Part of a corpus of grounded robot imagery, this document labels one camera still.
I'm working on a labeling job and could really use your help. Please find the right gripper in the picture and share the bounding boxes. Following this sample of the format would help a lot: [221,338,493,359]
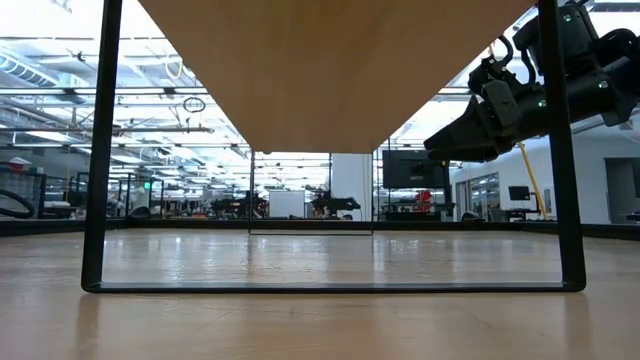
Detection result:
[423,79,541,164]

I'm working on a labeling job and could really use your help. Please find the white board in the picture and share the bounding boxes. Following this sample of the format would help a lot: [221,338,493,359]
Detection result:
[268,189,307,219]

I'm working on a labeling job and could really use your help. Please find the background storage rack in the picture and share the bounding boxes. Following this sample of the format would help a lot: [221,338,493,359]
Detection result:
[0,157,92,221]

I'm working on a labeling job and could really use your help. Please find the yellow hanging cable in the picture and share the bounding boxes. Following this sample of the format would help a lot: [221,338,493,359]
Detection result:
[517,141,547,221]

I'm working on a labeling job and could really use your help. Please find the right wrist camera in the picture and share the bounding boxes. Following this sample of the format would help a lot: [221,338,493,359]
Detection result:
[467,34,517,99]

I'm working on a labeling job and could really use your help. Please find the wooden shelf black frame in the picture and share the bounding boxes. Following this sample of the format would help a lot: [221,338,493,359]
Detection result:
[80,0,588,295]

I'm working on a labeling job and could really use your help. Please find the black table frame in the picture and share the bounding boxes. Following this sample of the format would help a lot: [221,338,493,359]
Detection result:
[0,218,640,239]

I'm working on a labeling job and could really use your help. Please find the black hanging cable coil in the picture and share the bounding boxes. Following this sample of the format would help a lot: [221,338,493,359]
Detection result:
[181,95,208,115]

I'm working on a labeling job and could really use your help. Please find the black hose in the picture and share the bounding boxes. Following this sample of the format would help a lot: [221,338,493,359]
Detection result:
[0,188,38,220]

